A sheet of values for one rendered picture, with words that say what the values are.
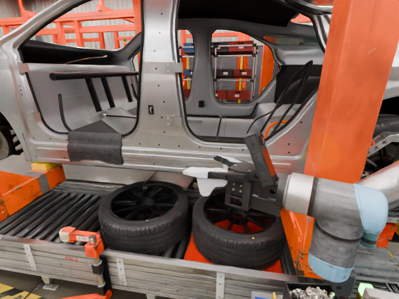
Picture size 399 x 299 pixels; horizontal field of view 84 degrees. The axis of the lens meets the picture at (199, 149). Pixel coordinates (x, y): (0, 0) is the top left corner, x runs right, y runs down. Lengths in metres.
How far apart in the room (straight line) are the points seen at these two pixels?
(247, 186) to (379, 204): 0.21
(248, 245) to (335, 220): 1.00
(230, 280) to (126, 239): 0.68
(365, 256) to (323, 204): 1.62
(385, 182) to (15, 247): 1.98
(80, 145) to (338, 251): 1.69
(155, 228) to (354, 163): 1.13
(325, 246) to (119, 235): 1.31
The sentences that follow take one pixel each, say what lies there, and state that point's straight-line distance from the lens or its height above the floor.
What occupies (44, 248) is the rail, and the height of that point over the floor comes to 0.37.
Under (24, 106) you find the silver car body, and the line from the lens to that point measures 2.09.
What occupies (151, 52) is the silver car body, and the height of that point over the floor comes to 1.54.
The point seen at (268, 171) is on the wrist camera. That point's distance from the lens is 0.45.
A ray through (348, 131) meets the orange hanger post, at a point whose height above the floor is 1.23.
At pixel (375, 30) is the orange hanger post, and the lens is 0.95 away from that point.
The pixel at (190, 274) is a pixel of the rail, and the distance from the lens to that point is 1.46.
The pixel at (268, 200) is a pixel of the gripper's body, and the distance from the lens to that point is 0.48.
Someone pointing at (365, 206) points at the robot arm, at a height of 1.24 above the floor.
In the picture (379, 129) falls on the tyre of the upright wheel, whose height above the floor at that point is 1.13.
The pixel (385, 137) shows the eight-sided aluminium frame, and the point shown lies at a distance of 1.53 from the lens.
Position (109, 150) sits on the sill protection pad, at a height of 0.89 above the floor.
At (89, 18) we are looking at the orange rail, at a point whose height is 3.04.
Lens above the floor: 1.44
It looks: 20 degrees down
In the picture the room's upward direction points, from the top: straight up
